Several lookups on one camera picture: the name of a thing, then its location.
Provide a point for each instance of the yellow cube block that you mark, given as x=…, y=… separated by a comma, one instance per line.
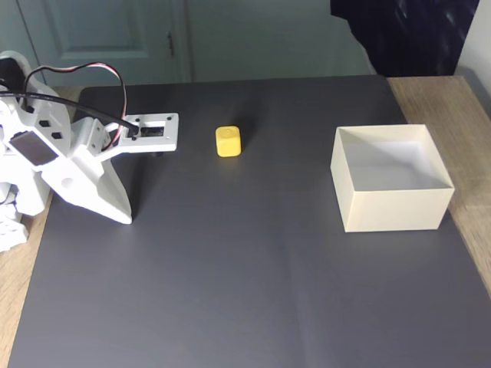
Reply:
x=229, y=142

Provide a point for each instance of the white open cardboard box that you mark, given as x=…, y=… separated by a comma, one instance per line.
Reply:
x=395, y=211

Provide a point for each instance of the pale green panelled door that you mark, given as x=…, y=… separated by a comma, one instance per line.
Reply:
x=103, y=30

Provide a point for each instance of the dark grey table mat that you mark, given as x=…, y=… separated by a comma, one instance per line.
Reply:
x=230, y=268

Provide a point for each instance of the black hanging cloth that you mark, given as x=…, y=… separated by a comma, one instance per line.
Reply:
x=403, y=38

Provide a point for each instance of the black camera module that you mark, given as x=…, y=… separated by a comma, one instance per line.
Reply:
x=153, y=131

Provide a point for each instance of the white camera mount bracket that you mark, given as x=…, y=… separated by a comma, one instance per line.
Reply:
x=170, y=134

